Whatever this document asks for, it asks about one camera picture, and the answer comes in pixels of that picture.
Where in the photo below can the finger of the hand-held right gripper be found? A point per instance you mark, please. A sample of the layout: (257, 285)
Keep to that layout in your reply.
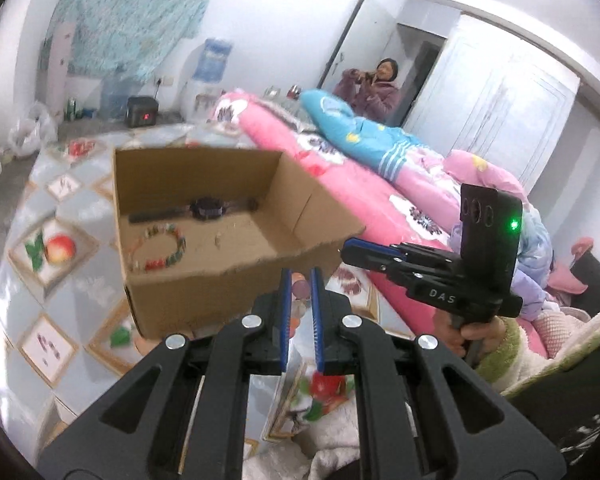
(365, 251)
(420, 285)

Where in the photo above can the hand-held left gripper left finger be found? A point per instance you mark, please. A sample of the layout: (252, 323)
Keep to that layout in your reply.
(286, 310)

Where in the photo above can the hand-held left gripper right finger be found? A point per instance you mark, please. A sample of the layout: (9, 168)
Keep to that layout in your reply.
(316, 320)

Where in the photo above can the brown cardboard box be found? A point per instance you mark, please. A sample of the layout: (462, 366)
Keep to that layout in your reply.
(190, 300)

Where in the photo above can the dark blue smartwatch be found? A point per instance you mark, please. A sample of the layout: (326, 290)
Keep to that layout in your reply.
(207, 208)

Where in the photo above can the person's right forearm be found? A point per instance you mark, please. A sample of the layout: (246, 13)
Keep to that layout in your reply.
(540, 350)

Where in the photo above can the person's right hand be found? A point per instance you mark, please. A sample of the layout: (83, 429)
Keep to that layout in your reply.
(490, 330)

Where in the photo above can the lavender garment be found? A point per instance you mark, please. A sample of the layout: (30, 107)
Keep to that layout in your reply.
(530, 260)

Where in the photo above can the pink floral blanket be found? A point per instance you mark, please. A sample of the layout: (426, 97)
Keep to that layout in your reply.
(360, 200)

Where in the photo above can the pink slipper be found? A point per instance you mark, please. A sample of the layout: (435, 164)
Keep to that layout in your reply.
(581, 247)

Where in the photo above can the pink fluffy cloth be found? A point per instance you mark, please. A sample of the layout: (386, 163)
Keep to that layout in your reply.
(560, 332)

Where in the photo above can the blue patterned pillow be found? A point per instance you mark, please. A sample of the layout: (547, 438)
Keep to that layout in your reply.
(360, 135)

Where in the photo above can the white fluffy robe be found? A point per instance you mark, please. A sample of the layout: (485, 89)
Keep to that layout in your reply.
(300, 445)

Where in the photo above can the white wardrobe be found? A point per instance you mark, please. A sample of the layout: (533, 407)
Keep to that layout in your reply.
(500, 105)

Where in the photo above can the red tin can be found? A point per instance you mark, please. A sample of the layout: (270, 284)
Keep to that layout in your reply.
(294, 93)

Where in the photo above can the dark printed cloth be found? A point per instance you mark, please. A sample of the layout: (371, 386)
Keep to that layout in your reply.
(570, 420)

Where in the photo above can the white water dispenser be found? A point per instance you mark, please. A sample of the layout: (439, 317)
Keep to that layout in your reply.
(200, 100)

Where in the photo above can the fruit print tablecloth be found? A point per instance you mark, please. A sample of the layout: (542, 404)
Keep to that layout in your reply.
(60, 300)

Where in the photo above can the black box with red display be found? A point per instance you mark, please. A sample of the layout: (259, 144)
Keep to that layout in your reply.
(142, 111)

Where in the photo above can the clear blue water jug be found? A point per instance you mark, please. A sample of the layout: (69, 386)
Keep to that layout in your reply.
(120, 95)

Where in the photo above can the green can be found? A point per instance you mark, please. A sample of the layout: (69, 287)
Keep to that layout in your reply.
(72, 109)

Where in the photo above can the white plastic bag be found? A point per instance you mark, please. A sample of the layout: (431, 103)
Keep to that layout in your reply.
(32, 130)

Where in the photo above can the white tall panel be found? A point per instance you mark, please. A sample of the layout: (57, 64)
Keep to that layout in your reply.
(60, 65)

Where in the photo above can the wall socket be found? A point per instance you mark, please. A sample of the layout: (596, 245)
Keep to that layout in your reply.
(166, 81)

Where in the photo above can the teal wall cloth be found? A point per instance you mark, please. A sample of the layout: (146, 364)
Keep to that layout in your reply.
(135, 15)

